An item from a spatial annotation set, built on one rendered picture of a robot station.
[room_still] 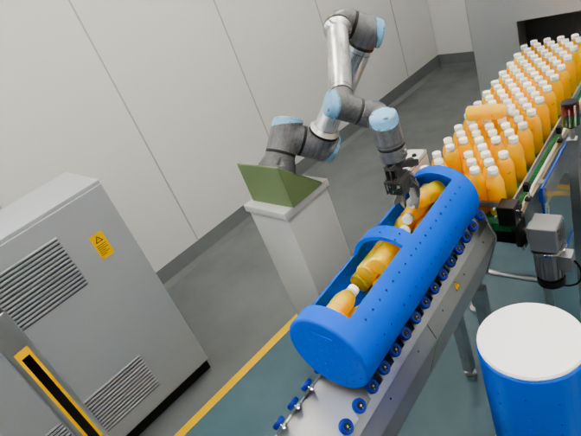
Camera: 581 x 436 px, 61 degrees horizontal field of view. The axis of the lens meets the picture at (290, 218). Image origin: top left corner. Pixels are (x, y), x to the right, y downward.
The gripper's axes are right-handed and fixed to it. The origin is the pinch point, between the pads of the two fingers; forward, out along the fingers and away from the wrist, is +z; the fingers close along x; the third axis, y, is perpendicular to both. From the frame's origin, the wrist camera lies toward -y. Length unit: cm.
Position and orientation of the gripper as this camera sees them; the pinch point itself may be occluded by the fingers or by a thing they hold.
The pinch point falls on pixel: (411, 204)
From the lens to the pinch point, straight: 183.1
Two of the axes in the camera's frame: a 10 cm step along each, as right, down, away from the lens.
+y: -5.8, 5.8, -5.7
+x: 7.4, 0.8, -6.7
